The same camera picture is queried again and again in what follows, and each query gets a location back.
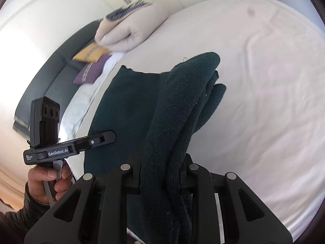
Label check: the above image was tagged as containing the purple patterned pillow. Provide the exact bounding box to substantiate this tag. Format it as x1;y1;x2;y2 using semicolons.
73;54;111;85

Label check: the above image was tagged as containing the person's left forearm dark sleeve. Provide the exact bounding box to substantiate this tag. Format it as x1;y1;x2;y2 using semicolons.
0;183;50;244

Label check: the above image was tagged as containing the dark green knit sweater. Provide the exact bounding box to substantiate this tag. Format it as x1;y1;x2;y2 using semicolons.
84;52;226;243

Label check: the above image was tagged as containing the white bed sheet mattress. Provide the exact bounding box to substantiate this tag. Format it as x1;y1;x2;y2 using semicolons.
59;0;324;243

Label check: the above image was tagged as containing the yellow patterned pillow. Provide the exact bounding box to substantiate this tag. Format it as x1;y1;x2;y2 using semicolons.
73;42;110;63

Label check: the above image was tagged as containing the rolled beige duvet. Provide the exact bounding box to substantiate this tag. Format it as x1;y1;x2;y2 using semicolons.
94;0;169;51

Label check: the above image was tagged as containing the black camera module on gripper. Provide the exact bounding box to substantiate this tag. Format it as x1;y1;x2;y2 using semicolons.
30;96;60;148

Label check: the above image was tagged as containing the grey upholstered headboard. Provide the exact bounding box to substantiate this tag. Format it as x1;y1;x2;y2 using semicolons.
13;20;100;140

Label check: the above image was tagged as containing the person's left hand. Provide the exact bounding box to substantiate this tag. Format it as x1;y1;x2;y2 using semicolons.
28;162;73;205

